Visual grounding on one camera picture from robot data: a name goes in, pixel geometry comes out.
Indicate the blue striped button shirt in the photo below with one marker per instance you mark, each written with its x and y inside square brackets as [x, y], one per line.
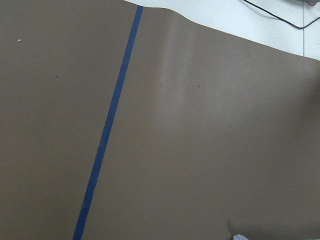
[239, 237]

